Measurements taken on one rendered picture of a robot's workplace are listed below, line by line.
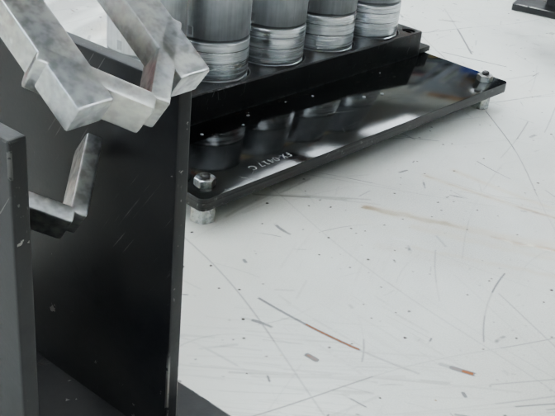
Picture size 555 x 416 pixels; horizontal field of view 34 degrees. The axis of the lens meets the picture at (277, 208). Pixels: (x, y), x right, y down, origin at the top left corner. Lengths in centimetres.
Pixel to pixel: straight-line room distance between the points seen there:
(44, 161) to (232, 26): 13
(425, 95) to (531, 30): 15
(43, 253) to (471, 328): 11
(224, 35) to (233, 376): 13
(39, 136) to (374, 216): 13
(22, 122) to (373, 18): 20
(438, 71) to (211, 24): 11
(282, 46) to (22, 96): 16
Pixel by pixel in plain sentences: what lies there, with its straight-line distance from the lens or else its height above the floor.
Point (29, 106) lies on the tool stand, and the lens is 17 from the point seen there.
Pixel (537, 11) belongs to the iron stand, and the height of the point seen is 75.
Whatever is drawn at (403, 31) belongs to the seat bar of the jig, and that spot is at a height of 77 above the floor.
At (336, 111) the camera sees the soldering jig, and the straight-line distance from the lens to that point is 31.
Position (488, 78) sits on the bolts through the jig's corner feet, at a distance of 36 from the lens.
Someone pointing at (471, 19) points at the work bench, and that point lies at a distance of 48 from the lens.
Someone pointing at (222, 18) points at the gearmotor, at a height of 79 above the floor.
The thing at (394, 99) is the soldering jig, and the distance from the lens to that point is 33.
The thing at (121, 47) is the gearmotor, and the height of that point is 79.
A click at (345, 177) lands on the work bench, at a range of 29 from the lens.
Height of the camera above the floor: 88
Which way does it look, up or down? 29 degrees down
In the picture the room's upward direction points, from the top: 6 degrees clockwise
